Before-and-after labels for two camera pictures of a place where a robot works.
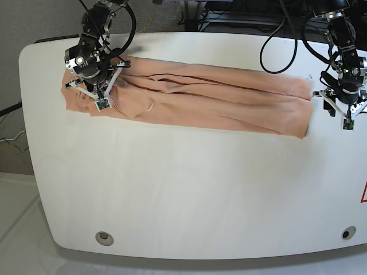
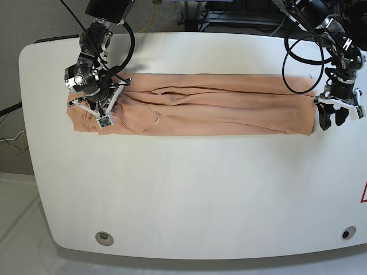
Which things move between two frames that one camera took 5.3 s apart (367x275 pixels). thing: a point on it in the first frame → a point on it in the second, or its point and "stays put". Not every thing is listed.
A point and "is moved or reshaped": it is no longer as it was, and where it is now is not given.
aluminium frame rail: (263, 18) stays put
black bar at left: (9, 109) stays put
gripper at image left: (98, 69) → (102, 107)
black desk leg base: (191, 24) stays put
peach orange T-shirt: (203, 94) is moved or reshaped
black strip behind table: (50, 39) stays put
